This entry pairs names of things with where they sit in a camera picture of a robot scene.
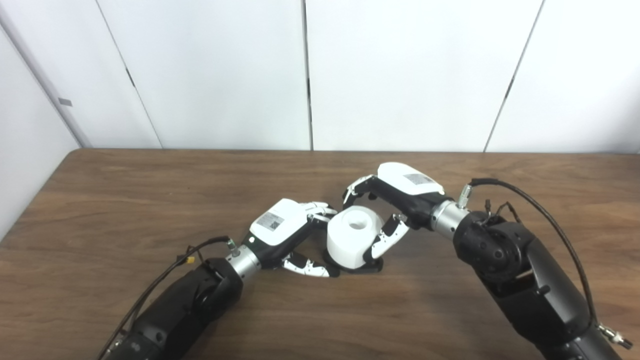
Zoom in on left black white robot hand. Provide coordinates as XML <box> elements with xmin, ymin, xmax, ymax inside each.
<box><xmin>242</xmin><ymin>198</ymin><xmax>341</xmax><ymax>278</ymax></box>

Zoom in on black plastic holder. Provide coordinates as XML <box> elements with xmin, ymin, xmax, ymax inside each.
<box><xmin>322</xmin><ymin>252</ymin><xmax>385</xmax><ymax>274</ymax></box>

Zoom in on round white plastic piece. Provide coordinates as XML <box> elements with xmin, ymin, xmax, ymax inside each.
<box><xmin>326</xmin><ymin>205</ymin><xmax>386</xmax><ymax>268</ymax></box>

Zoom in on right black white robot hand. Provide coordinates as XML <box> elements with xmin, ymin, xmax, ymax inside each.
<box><xmin>342</xmin><ymin>162</ymin><xmax>451</xmax><ymax>261</ymax></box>

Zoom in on thin wires with yellow connector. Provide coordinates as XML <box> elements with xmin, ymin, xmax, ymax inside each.
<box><xmin>175</xmin><ymin>245</ymin><xmax>206</xmax><ymax>268</ymax></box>

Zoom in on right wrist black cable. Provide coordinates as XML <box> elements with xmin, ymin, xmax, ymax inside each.
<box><xmin>456</xmin><ymin>178</ymin><xmax>634</xmax><ymax>350</ymax></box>

